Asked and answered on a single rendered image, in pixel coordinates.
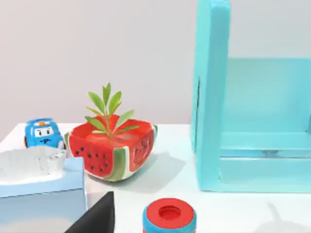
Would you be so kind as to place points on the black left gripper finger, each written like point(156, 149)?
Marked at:
point(100, 216)

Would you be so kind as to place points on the watermelon plant pot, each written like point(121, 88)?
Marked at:
point(111, 155)

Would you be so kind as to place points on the light blue tissue box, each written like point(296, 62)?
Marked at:
point(41, 196)

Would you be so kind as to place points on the white tissue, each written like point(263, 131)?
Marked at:
point(29, 162)

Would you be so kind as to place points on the blue toy car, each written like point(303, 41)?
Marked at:
point(43, 133)

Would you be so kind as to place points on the green leafy plant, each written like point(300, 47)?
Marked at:
point(109, 109)

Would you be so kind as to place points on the light blue rack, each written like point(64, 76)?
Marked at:
point(252, 126)

